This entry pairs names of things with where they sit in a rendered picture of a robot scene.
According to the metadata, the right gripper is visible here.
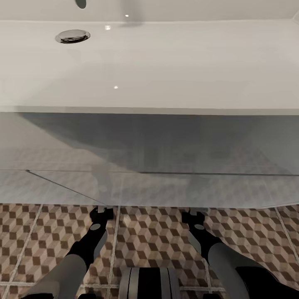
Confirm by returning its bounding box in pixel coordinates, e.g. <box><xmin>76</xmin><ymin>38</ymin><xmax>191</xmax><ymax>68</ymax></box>
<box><xmin>182</xmin><ymin>211</ymin><xmax>204</xmax><ymax>225</ymax></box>

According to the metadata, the robot trunk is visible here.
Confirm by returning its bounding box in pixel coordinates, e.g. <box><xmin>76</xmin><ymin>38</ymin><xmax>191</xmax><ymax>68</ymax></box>
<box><xmin>118</xmin><ymin>267</ymin><xmax>181</xmax><ymax>299</ymax></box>

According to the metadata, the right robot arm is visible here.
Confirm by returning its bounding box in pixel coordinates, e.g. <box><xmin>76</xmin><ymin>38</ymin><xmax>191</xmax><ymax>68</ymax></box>
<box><xmin>182</xmin><ymin>207</ymin><xmax>299</xmax><ymax>299</ymax></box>

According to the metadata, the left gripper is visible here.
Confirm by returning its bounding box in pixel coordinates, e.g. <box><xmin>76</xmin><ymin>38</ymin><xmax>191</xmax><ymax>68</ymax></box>
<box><xmin>90</xmin><ymin>208</ymin><xmax>114</xmax><ymax>222</ymax></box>

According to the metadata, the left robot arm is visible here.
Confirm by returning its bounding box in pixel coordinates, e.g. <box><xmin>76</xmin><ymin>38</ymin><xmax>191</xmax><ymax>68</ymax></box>
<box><xmin>19</xmin><ymin>205</ymin><xmax>114</xmax><ymax>299</ymax></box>

